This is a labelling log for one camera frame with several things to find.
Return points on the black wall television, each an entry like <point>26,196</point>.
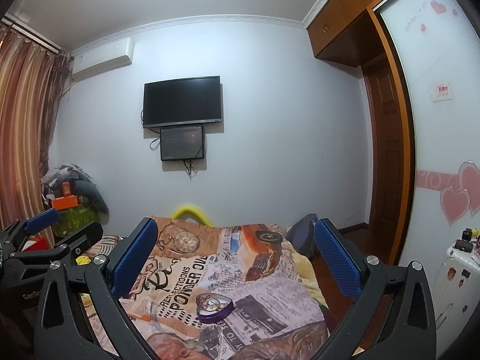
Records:
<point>186,101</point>

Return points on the green patterned bag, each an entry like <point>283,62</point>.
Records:
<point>73,219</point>

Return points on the white sliding wardrobe door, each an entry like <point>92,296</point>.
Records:
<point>438,49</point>

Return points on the white suitcase with stickers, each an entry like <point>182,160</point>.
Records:
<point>455,295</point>

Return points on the yellow chair back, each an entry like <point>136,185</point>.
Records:
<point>192,212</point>

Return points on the purple heart-shaped tin box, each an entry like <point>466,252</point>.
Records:
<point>213,307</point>

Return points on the striped brown curtain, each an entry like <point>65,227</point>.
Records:
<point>33,81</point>

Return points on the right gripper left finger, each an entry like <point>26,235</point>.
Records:
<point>63,330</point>

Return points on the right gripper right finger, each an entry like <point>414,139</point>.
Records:
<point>392,313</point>

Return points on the white air conditioner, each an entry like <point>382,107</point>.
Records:
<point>101,59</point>

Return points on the newspaper print blanket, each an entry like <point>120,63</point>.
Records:
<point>279,310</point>

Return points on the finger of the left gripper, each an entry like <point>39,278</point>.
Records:
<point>82,240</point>
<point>41,221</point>

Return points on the small black wall monitor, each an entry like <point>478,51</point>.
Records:
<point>182,143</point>

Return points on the orange box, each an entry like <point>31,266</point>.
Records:
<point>65,203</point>

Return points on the wooden wardrobe cabinets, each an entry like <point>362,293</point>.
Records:
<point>344,32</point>

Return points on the clothes pile in corner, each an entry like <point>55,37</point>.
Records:
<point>81,185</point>

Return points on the yellow garment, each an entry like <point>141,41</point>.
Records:
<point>83,260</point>

